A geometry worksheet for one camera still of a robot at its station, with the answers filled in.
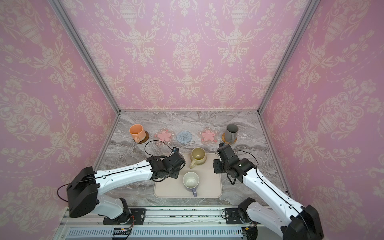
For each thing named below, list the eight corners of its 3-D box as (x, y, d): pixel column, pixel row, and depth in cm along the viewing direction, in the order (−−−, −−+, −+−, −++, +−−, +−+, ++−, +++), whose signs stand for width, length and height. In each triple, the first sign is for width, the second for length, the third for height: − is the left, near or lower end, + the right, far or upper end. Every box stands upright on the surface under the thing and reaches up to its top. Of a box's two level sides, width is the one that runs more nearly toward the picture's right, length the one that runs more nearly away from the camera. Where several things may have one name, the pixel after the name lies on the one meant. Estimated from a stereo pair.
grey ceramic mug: (225, 145, 103) (228, 135, 94) (223, 134, 109) (226, 123, 100) (236, 145, 103) (240, 135, 94) (233, 134, 109) (237, 123, 100)
